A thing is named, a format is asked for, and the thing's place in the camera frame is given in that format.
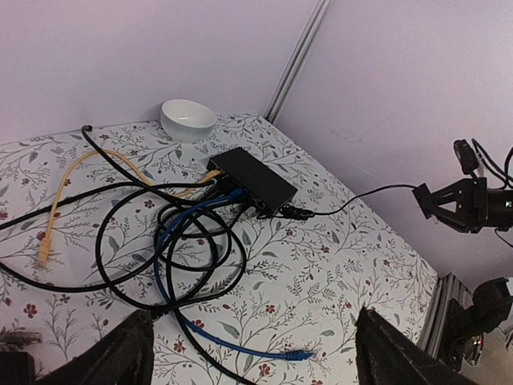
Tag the right aluminium frame post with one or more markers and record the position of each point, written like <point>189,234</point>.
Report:
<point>297,59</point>

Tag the black TP-Link network switch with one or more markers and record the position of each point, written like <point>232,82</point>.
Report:
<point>265,189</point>

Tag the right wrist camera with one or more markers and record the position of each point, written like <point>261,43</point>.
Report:
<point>470,161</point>

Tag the white bowl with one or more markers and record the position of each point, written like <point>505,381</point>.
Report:
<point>186,121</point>

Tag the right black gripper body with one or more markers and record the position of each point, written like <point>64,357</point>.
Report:
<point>467,206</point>

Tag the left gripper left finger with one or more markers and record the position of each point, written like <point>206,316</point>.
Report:
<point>124,356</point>

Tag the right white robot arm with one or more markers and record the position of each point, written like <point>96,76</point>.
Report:
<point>491,305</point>

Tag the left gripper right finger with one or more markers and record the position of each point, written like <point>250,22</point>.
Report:
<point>386,356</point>

